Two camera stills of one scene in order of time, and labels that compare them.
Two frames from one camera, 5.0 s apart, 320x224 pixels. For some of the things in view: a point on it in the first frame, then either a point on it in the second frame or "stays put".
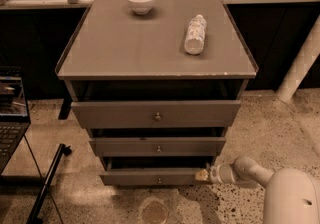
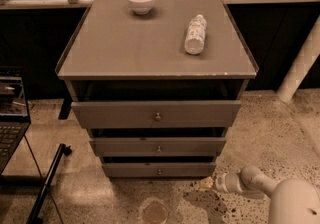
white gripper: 215,174 to 221,183
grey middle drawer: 157,146 stays put
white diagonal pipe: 302,65 stays put
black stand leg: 33,217 stays put
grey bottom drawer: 151,177 to 159,169
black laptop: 14,121 stays put
